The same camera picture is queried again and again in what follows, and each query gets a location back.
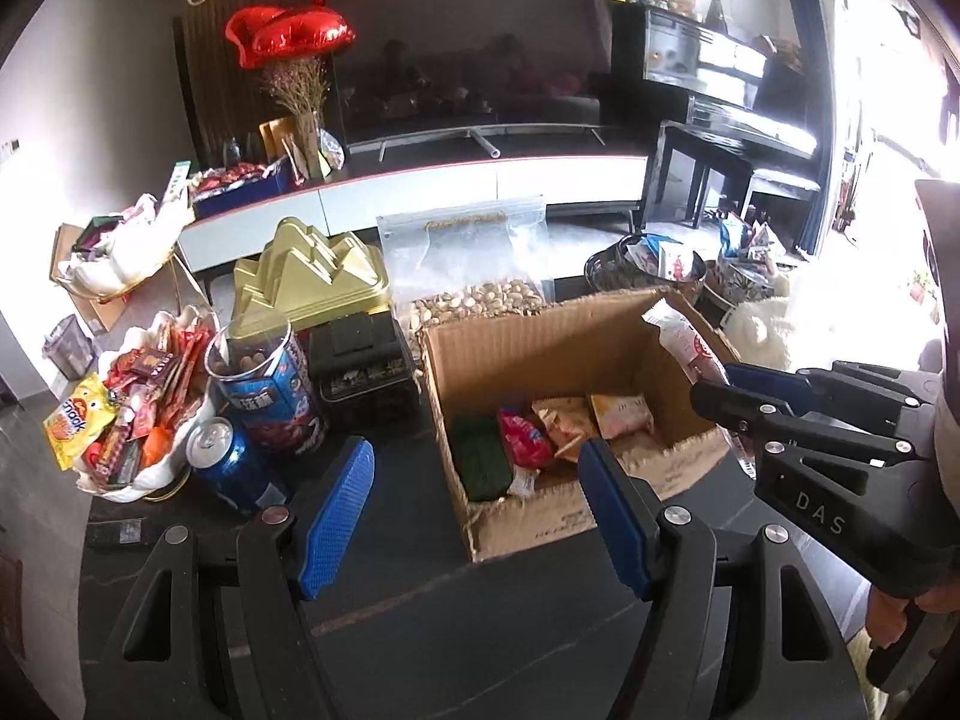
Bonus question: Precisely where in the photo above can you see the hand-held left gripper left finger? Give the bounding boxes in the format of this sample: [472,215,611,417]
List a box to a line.
[81,435,376,720]

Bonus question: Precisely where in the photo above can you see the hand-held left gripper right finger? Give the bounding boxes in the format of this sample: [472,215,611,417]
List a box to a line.
[576,438,876,720]

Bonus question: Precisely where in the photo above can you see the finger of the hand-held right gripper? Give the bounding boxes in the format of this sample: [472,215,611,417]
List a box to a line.
[724,360,940,422]
[690,377,935,470]

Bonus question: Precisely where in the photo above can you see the white red snack packet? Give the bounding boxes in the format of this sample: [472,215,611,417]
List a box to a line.
[642,298,734,385]

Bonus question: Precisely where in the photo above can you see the cream snack packet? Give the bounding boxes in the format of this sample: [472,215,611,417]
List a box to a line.
[588,391,655,441]

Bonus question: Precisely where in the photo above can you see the beige patterned snack packet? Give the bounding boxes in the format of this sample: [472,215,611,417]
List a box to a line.
[532,395,602,464]

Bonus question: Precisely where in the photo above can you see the pink snack packet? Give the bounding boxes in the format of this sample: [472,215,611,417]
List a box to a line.
[498,408,557,471]

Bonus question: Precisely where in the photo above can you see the green snack packet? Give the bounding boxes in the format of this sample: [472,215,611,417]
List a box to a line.
[448,415,516,503]

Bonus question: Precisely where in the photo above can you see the brown cardboard box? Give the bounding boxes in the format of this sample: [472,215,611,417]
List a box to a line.
[417,288,745,563]

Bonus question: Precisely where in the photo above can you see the person's right hand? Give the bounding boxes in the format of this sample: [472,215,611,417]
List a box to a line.
[861,583,955,652]

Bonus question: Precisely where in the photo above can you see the patterned round tin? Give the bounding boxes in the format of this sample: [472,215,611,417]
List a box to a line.
[703,253,779,317]

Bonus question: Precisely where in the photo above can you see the blue soda can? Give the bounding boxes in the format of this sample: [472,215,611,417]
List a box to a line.
[184,415,291,518]

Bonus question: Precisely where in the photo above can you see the blue cookie tub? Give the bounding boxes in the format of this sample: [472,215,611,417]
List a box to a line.
[203,310,329,457]

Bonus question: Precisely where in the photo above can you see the black snack bowl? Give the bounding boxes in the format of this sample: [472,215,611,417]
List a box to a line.
[583,235,707,302]

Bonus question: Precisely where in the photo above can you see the black lidded box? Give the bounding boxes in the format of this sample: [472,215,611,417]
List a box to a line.
[308,312,422,434]

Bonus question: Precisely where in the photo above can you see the piano bench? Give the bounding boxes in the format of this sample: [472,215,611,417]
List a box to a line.
[746,167,821,233]

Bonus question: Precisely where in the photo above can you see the pile of snack packets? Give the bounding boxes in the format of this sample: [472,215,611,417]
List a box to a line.
[84,319,215,488]

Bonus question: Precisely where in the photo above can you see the gold mountain-shaped tin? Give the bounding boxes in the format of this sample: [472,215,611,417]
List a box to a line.
[231,216,392,332]

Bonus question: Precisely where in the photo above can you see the yellow snack packet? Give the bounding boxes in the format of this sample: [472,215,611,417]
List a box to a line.
[43,373,119,471]

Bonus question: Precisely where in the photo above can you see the clear zip bag of nuts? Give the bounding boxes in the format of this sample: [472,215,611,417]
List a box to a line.
[375,194,557,332]

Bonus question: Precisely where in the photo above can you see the grey floor basket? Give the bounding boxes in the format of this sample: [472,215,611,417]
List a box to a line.
[42,313,100,382]

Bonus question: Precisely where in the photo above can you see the black piano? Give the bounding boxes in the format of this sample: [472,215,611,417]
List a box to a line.
[609,1,824,235]

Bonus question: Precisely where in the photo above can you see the blue box of sweets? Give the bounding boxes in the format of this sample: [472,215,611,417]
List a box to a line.
[190,161,295,220]

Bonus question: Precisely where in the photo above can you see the white television cabinet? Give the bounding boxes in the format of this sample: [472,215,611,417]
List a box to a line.
[175,152,652,277]

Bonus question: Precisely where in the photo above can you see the gold card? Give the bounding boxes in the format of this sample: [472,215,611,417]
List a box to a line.
[259,117,299,166]

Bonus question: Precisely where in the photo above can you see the black television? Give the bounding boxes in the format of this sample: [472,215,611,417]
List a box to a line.
[324,0,647,162]

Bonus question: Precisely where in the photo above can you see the dried flower bouquet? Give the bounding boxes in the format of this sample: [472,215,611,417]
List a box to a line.
[261,58,332,182]

